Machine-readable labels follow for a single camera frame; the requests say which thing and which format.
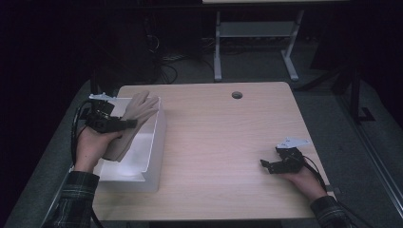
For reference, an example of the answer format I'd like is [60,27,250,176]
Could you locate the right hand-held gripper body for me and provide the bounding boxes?
[275,136,311,175]

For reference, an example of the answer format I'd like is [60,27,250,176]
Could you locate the aluminium rail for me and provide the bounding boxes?
[336,93,403,212]
[40,173,77,228]

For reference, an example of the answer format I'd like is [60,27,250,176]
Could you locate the person's right hand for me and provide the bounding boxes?
[281,165,328,202]

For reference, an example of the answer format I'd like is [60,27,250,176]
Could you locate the black floor cables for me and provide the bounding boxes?
[145,18,217,86]

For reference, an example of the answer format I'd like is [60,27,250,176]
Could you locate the white cardboard box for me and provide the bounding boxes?
[93,96,168,193]

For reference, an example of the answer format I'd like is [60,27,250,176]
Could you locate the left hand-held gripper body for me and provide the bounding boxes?
[85,91,124,134]

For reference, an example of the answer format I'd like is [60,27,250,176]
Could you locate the right hand-held gripper black cable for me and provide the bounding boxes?
[301,155,376,228]

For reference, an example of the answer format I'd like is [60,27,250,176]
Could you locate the person's left hand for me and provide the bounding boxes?
[73,125,124,174]

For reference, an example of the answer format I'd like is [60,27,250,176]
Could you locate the white metal desk frame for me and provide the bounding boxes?
[202,0,350,83]

